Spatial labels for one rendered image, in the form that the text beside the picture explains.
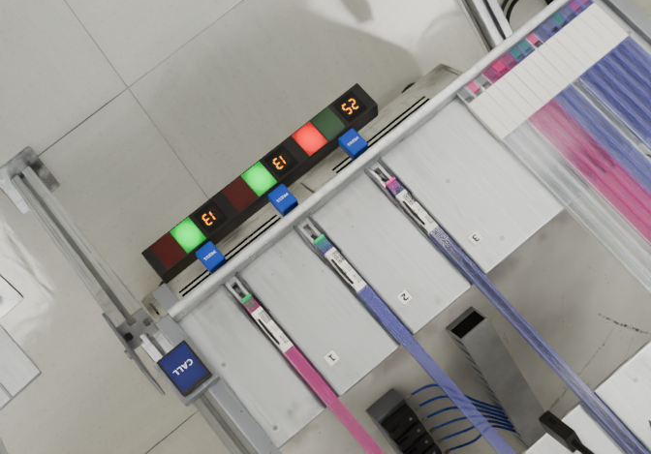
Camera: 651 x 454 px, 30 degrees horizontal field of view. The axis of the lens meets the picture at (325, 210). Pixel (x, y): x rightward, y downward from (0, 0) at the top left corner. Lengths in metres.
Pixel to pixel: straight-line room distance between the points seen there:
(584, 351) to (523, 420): 0.16
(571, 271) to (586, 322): 0.10
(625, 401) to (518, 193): 0.27
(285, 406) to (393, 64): 1.03
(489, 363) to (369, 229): 0.38
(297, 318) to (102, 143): 0.79
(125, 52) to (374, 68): 0.48
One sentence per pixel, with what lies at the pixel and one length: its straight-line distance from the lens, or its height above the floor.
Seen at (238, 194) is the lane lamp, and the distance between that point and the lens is 1.48.
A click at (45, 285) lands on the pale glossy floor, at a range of 2.16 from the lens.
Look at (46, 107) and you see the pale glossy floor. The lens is 2.07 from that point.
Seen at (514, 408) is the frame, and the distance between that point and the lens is 1.81.
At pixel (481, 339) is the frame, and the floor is 0.66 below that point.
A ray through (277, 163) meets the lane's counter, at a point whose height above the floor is 0.65.
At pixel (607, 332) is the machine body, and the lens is 1.92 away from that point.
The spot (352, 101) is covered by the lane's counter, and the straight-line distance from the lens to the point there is 1.51.
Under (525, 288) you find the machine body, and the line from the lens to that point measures 1.79.
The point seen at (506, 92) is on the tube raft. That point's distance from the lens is 1.49.
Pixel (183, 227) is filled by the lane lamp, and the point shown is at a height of 0.65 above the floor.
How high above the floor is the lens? 1.96
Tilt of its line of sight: 58 degrees down
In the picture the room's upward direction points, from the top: 126 degrees clockwise
